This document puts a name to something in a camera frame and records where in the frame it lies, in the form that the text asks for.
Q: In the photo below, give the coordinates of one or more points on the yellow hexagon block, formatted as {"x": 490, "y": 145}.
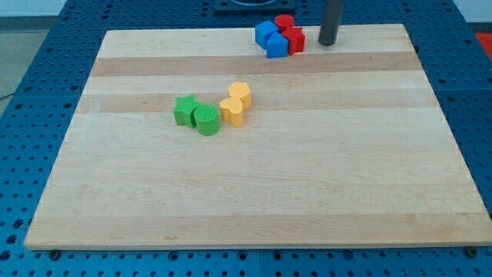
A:
{"x": 242, "y": 91}

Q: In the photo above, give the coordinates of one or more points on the green star block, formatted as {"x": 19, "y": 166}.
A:
{"x": 184, "y": 110}

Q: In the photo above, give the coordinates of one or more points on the red star block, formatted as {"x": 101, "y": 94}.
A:
{"x": 296, "y": 39}

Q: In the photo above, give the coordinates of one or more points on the yellow heart block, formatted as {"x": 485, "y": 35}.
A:
{"x": 232, "y": 111}

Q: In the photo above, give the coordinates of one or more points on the green cylinder block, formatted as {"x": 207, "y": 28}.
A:
{"x": 207, "y": 119}

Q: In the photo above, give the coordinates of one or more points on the light wooden board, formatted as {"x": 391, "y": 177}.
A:
{"x": 342, "y": 147}

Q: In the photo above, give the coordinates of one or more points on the blue pentagon block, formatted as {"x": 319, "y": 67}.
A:
{"x": 277, "y": 46}

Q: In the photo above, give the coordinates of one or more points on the blue cube block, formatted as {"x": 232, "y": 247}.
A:
{"x": 263, "y": 31}

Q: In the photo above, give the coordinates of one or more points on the red cylinder block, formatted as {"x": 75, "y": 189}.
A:
{"x": 284, "y": 21}

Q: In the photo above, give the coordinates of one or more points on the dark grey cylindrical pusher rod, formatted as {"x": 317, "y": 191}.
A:
{"x": 330, "y": 22}

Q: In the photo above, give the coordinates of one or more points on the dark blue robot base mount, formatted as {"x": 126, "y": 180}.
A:
{"x": 255, "y": 6}

